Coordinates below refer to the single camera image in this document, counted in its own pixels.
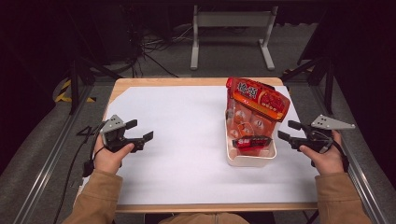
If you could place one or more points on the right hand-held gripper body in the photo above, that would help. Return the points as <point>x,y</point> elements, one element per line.
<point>316,140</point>

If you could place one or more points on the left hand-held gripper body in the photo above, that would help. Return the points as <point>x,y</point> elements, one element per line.
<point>113,137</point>

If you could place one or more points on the small red clear sauce packet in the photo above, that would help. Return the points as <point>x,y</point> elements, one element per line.
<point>249,142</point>

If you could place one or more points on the white divided plastic container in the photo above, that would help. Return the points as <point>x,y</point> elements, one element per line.
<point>249,161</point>

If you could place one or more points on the orange clear seasoning packet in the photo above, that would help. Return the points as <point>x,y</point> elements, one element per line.
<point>258,99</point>

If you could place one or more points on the large red black soup packet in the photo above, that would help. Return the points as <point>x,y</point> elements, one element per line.
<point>229,84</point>

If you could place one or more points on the person's left hand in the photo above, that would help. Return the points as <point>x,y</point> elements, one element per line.
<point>109,160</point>

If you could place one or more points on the person's right hand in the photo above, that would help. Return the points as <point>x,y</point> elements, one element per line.
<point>328,161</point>

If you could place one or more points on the white paper table sheet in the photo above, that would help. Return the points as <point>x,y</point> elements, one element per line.
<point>180,118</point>

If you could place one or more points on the yellow black hazard tape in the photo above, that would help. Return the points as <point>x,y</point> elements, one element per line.
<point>63,91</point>

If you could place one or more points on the person's tan clothed lap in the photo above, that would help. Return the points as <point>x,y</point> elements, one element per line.
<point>202,218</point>

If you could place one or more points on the white metal stand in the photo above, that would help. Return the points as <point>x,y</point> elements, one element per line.
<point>233,19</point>

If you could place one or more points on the black metal frame post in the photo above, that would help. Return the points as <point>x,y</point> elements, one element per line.
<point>74,84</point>
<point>328,87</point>

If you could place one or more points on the aluminium floor rail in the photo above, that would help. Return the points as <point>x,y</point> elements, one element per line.
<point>46,168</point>
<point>367,186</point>

